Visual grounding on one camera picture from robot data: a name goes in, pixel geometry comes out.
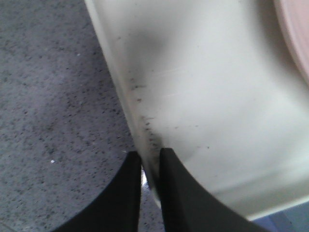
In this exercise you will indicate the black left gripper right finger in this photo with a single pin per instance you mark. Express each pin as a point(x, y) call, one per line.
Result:
point(188, 207)

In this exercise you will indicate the pink round plate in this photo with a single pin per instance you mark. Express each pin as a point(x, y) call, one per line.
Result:
point(293, 17)

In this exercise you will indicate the cream bear serving tray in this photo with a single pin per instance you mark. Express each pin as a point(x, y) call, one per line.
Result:
point(214, 81)

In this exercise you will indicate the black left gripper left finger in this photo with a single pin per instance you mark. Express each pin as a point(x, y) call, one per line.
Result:
point(117, 208)

